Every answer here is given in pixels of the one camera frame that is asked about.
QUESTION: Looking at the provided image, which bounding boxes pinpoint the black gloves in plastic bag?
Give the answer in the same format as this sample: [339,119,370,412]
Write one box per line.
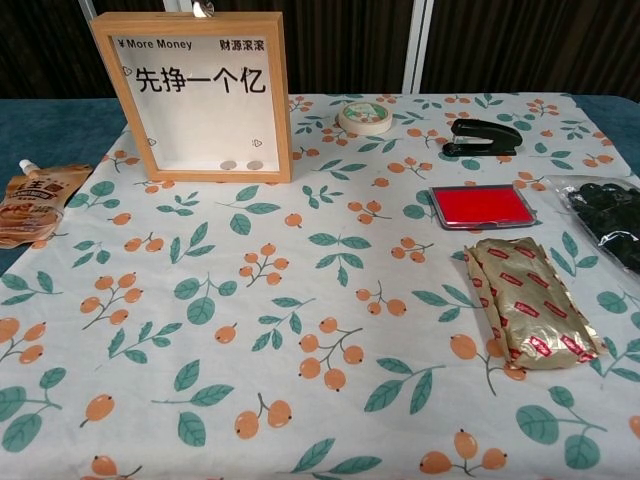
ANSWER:
[542,173,640,281]

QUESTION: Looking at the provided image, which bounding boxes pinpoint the wooden frame coin box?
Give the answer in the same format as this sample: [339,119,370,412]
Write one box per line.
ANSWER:
[89,10,294,184]

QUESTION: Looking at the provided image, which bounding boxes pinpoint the red ink pad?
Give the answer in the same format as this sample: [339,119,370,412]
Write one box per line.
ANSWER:
[429,182,539,231]

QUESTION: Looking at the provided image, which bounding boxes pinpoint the gold foil snack pack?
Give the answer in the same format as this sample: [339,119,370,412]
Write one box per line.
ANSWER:
[463,237,600,372]

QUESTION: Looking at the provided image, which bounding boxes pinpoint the brown sauce spout pouch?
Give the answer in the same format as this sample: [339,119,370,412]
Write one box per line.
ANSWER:
[0,158,95,250]

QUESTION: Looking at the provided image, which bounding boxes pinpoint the black stapler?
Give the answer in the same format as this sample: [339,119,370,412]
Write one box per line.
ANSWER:
[441,118,522,158]

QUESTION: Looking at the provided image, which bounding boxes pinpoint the beige masking tape roll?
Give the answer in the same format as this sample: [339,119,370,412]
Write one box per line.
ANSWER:
[335,101,393,134]

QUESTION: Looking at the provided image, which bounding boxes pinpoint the floral print tablecloth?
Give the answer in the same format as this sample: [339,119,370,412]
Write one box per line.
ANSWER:
[0,92,640,480]

